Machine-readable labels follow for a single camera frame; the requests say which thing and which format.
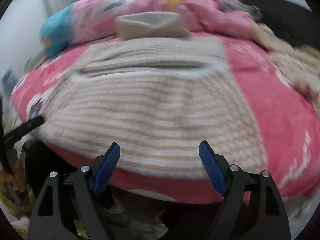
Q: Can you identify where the beige houndstooth coat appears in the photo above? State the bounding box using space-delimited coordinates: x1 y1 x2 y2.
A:
37 12 267 178

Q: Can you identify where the person's left hand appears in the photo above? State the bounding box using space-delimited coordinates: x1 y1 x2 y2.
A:
0 159 27 193

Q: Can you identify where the pink floral bed sheet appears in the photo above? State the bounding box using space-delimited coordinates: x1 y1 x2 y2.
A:
11 36 319 204

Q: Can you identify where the blue cartoon pillow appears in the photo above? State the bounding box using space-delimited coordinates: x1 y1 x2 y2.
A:
40 4 73 58

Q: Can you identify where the cream fleece blanket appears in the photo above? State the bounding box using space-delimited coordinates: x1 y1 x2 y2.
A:
253 24 319 95

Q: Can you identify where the black headboard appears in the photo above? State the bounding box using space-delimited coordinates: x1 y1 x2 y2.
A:
238 0 319 49

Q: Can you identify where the pink patterned quilt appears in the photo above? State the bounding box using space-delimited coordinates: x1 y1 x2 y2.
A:
69 0 255 43

